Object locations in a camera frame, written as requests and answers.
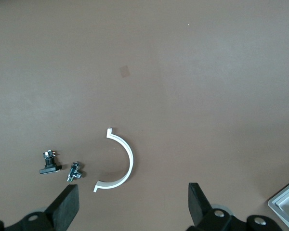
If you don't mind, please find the white drawer cabinet grey frame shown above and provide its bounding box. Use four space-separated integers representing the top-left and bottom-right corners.
267 176 289 230

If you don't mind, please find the white half ring clamp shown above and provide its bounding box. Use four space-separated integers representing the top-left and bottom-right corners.
93 127 134 193

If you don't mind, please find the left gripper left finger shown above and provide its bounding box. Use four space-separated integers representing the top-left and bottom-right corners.
0 183 80 231

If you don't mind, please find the translucent tape patch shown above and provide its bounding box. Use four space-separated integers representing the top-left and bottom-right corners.
118 65 131 79

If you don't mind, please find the small metal fitting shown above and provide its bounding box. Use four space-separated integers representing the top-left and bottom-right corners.
66 161 84 183

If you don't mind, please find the small black switch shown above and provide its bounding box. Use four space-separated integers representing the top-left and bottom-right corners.
39 149 63 175

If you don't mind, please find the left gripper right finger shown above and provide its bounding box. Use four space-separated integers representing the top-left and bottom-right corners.
186 182 284 231

